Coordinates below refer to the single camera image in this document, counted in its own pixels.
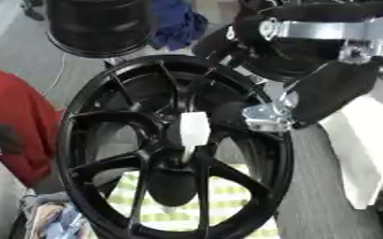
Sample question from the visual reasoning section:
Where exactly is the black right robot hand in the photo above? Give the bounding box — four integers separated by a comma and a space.
190, 0, 381, 134

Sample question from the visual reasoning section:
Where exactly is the black spoked wheel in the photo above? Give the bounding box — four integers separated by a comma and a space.
54, 54, 296, 239

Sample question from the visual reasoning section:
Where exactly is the white padded object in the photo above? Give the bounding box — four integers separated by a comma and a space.
317, 77, 383, 211

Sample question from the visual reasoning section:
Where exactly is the blue cloth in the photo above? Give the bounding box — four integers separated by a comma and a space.
147, 0, 211, 51

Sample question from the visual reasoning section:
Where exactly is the person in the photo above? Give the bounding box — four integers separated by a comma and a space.
0, 61, 67, 191

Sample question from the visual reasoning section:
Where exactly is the multicoloured bag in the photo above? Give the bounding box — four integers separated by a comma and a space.
20, 191, 95, 239

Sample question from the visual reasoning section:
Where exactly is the thin white cable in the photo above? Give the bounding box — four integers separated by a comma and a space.
39, 51, 67, 96

